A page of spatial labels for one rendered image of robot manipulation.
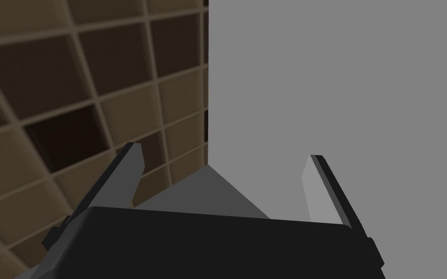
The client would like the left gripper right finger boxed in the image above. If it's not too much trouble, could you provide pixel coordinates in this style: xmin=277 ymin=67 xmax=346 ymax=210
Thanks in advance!
xmin=301 ymin=154 xmax=361 ymax=230

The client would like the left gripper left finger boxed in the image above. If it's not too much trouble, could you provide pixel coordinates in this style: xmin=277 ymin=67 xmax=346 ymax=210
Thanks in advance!
xmin=69 ymin=142 xmax=145 ymax=222

